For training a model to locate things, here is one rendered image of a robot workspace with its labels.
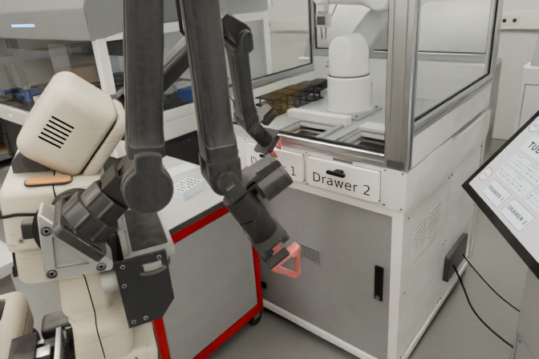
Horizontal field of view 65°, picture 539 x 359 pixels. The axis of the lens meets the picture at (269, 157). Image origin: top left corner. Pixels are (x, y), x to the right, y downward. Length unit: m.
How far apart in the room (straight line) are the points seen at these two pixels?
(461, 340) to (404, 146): 1.12
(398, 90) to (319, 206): 0.58
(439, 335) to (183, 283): 1.19
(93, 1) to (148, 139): 1.47
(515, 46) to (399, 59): 3.24
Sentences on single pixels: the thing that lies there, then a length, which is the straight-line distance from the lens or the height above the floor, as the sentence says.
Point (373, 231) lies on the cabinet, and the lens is 1.59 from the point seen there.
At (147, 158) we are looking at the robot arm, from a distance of 0.66.
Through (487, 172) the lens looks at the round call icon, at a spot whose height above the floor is 1.02.
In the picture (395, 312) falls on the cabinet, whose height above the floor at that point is 0.38.
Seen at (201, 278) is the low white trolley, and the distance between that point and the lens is 1.77.
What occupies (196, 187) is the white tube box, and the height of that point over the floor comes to 0.79.
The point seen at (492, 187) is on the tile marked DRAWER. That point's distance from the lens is 1.22.
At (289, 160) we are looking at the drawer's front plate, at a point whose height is 0.90.
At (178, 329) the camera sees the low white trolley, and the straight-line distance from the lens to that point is 1.80.
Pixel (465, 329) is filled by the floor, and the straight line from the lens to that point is 2.30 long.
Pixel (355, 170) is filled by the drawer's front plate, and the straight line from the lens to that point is 1.48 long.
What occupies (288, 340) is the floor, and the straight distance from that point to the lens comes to 2.14.
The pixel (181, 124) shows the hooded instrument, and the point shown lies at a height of 0.86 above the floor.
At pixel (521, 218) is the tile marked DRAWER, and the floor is 1.01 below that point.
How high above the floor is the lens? 1.51
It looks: 21 degrees down
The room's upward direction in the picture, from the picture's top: 4 degrees counter-clockwise
